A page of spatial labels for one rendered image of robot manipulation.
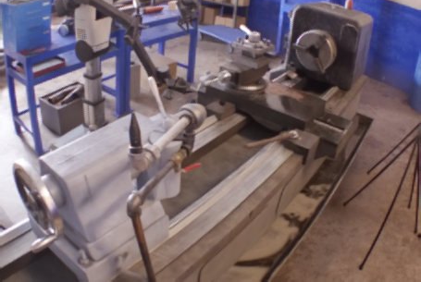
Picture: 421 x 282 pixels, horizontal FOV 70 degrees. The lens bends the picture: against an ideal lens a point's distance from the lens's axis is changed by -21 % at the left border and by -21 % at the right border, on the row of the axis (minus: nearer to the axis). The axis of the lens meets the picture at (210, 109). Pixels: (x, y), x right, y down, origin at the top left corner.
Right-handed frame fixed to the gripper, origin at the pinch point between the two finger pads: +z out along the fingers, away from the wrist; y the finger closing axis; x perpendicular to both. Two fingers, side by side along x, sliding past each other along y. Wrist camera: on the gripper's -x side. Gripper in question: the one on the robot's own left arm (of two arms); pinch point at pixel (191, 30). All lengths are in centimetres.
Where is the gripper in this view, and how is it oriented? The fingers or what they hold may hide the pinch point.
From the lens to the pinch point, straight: 214.2
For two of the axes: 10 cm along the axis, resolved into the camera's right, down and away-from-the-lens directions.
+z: 3.7, 9.1, 2.0
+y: 4.6, -3.6, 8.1
